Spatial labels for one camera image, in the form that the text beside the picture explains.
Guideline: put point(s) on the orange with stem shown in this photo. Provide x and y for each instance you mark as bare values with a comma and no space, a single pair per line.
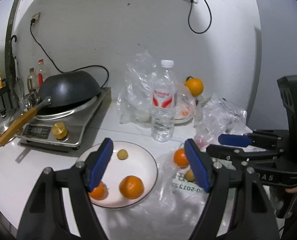
194,86

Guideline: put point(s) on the dark vertical pipe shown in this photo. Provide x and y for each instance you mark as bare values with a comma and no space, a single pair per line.
9,42

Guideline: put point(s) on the metal kitchen utensils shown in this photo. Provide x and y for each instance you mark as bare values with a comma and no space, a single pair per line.
28,98

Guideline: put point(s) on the large clear plastic bag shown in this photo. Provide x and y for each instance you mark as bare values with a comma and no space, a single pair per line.
136,87

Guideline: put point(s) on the mandarin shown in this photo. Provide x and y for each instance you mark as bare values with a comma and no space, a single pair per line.
99,193
131,187
180,158

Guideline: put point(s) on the steel pot lid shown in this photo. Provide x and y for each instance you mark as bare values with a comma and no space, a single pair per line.
1,120

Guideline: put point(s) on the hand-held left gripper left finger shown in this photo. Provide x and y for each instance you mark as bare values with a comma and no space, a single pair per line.
101,162

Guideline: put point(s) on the grimy wall socket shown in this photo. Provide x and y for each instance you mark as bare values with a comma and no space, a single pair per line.
37,16

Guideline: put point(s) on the person's right hand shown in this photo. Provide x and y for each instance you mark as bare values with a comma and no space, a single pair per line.
292,190

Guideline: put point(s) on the white refrigerator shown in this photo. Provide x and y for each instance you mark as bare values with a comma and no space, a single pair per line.
281,42

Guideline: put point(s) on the bottle with red label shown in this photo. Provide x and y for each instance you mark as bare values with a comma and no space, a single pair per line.
41,73

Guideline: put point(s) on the clear water bottle red label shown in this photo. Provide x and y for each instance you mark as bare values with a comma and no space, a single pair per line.
163,100

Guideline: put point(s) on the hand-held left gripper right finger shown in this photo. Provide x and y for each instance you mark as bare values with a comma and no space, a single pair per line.
197,165

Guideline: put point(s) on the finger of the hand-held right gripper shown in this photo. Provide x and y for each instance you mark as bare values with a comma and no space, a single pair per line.
226,152
234,140

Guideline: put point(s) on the printed clear plastic bag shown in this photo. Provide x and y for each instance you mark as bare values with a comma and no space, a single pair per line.
178,192

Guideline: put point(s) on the white plate with food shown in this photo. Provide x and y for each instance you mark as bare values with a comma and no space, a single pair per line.
181,121

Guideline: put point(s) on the black umbrella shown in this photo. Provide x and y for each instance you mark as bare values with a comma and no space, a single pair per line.
16,63

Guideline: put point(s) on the white plate with black rim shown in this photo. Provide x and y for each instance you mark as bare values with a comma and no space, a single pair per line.
136,162

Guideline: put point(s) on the steel induction cooker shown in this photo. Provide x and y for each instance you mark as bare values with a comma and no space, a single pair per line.
71,127

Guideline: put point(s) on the dark sauce bottle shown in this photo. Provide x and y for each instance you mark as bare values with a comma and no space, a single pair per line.
31,80

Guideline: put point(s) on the crumpled clear plastic bag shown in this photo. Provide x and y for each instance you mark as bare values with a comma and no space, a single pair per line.
221,115

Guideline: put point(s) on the orange food pieces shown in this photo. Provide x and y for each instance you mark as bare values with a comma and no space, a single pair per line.
184,112

